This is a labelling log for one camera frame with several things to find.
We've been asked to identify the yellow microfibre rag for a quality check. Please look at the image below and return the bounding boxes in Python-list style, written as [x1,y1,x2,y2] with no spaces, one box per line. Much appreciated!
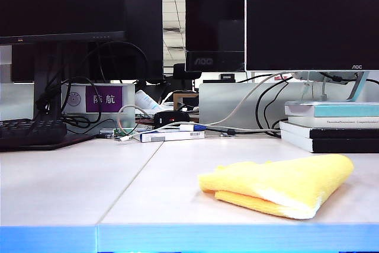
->
[197,153,355,220]

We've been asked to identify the black device with red light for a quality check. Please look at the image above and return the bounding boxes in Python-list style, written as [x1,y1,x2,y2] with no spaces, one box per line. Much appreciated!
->
[153,110,190,128]

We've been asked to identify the white box with barcode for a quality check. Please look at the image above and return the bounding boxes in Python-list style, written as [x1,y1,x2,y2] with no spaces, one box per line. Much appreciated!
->
[133,130,206,143]

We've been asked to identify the silver desk partition panel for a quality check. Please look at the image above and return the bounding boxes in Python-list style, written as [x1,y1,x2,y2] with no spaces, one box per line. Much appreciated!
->
[198,82,379,131]

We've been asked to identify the white paper pack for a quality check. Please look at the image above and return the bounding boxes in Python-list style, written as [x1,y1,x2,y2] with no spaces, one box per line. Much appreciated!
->
[135,89,165,114]

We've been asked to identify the small green circuit board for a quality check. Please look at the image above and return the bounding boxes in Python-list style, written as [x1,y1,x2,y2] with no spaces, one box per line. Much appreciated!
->
[114,127,139,140]

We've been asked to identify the purple sign with Chinese characters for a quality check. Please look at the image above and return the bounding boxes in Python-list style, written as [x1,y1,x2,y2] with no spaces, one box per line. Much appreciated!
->
[85,86,123,113]

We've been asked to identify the glossy black AOC monitor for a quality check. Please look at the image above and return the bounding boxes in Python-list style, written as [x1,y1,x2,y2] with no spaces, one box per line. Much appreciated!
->
[185,0,246,72]

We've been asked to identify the matte black monitor back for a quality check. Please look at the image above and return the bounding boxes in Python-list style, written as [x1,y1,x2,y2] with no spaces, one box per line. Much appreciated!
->
[126,0,164,81]

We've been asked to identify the purple name sign box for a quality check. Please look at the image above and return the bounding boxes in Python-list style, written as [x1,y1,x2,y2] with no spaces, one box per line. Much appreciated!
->
[60,83,136,117]

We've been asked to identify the teal-spined book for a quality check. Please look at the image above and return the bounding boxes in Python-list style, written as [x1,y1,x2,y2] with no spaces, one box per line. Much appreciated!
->
[284,101,379,118]

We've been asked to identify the black monitor stand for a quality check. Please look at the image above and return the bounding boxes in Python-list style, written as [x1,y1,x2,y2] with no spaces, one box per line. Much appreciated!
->
[33,42,63,122]

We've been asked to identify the white-spined book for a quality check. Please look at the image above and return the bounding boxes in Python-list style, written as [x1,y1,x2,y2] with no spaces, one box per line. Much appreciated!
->
[287,116,379,129]

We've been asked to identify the thin black-spined book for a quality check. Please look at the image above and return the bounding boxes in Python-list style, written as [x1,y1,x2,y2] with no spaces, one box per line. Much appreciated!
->
[279,120,379,140]

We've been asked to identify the stack of books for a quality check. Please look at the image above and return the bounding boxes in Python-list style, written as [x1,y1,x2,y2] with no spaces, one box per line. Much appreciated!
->
[280,130,379,153]

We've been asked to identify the white-framed AOC monitor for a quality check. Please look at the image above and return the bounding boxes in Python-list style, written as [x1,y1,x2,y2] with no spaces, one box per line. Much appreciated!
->
[245,0,379,72]

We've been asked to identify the black keyboard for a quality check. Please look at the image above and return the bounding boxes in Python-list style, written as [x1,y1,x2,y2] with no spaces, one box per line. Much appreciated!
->
[0,118,68,147]

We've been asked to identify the silver monitor stand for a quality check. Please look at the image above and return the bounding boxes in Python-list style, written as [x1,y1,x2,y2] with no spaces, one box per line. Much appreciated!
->
[291,71,371,103]

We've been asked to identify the frosted glass desk divider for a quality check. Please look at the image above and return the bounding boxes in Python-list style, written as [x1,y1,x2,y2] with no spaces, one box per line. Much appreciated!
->
[0,82,36,121]

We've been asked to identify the wooden box frame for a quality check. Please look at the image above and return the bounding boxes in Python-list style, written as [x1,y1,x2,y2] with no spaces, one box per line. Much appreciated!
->
[173,92,200,111]

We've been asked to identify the grey cable with blue connector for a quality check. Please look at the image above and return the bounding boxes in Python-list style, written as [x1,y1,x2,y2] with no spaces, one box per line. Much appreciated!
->
[179,124,282,135]

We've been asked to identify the beige cable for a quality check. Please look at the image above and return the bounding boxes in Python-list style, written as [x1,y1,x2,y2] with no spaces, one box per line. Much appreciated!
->
[117,72,287,135]

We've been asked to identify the black looping cable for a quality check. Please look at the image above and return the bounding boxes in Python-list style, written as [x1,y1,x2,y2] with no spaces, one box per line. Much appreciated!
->
[263,81,290,131]
[255,76,294,138]

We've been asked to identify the white thin cable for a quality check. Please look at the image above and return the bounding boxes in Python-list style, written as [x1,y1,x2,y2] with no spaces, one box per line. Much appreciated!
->
[118,125,184,143]

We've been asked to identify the black cable bundle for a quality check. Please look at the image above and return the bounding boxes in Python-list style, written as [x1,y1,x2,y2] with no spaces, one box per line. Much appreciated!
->
[34,44,103,129]

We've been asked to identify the black monitor power cable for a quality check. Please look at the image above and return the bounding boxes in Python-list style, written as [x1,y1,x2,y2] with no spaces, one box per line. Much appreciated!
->
[318,71,379,85]

